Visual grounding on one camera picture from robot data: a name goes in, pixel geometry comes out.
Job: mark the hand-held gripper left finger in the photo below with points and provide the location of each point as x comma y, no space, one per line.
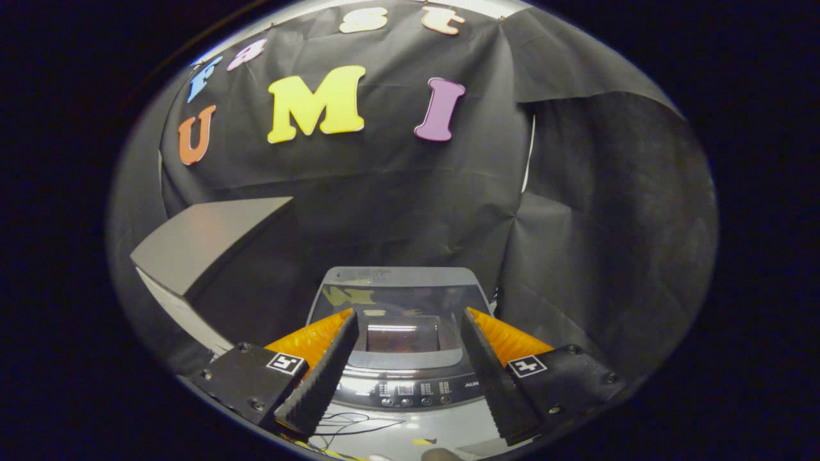
327,378

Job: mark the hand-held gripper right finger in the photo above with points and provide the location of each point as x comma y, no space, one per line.
493,378

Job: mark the dark washing machine lid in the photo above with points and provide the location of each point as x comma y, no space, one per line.
397,301

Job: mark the grey washing machine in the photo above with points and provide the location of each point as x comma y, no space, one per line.
400,276

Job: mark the yellow black floor tape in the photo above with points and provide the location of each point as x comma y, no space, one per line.
425,441

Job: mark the small grey cabinet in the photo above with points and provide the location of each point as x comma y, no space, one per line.
205,237

